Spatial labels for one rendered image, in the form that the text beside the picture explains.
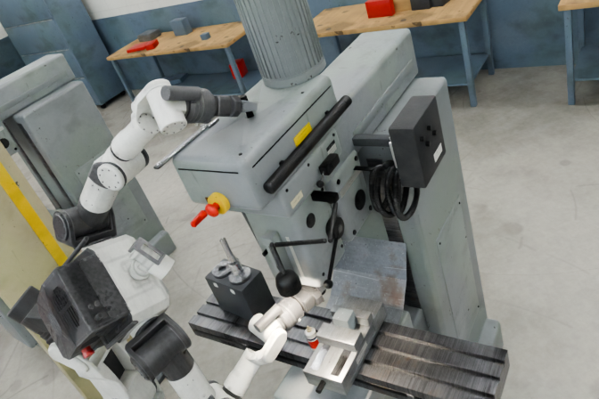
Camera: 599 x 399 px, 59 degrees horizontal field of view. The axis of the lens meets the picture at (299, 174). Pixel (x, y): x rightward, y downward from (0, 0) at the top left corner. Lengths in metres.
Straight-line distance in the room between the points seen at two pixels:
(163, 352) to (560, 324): 2.23
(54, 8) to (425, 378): 7.62
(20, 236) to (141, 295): 1.54
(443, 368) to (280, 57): 1.10
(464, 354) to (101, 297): 1.14
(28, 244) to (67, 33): 5.88
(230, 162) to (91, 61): 7.60
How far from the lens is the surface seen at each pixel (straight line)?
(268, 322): 1.71
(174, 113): 1.27
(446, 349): 1.93
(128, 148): 1.40
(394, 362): 1.91
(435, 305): 2.27
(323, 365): 1.88
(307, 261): 1.62
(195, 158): 1.38
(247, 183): 1.30
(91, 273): 1.57
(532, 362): 3.07
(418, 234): 2.01
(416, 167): 1.59
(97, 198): 1.56
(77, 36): 8.76
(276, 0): 1.50
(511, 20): 5.69
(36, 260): 3.13
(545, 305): 3.31
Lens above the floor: 2.46
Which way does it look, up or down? 30 degrees down
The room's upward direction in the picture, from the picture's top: 20 degrees counter-clockwise
